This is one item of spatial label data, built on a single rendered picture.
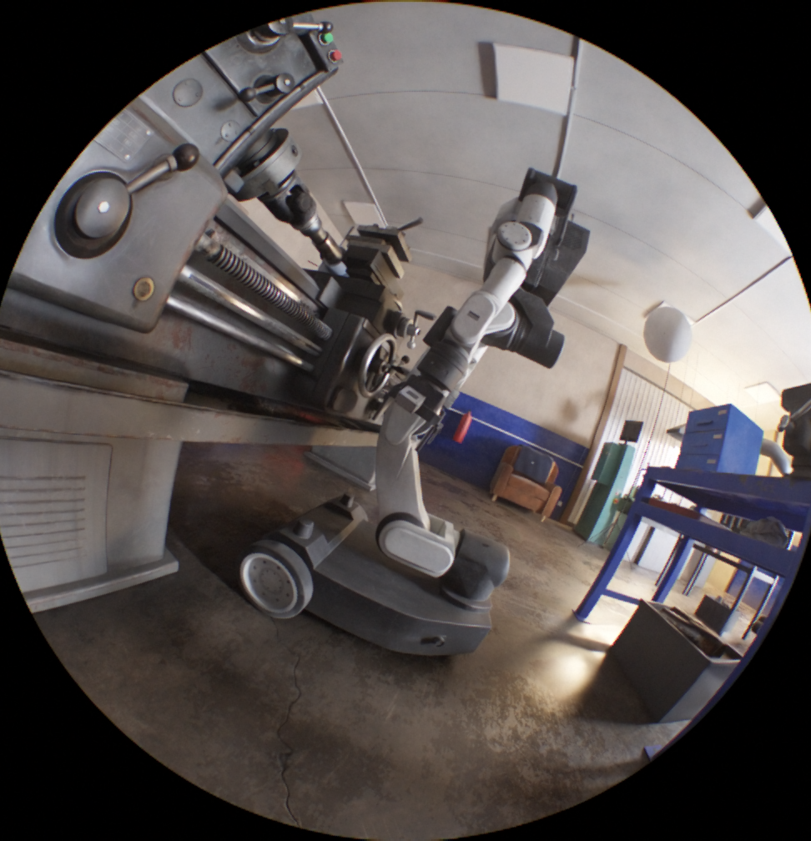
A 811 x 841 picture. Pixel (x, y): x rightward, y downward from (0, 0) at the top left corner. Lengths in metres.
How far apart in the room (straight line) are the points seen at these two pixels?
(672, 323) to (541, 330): 3.50
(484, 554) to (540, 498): 3.57
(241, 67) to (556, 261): 0.90
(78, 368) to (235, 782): 0.67
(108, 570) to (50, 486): 0.25
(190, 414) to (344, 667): 0.63
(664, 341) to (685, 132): 2.52
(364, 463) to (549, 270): 1.74
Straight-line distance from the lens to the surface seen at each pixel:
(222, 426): 0.58
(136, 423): 0.49
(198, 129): 0.63
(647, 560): 4.92
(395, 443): 0.74
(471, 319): 0.60
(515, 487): 4.29
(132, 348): 0.64
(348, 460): 2.20
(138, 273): 0.43
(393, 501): 0.81
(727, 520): 4.28
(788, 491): 1.08
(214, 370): 0.75
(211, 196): 0.48
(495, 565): 0.86
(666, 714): 1.31
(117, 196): 0.36
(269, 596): 0.80
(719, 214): 3.54
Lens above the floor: 0.58
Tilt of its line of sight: 1 degrees down
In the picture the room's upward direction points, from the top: 24 degrees clockwise
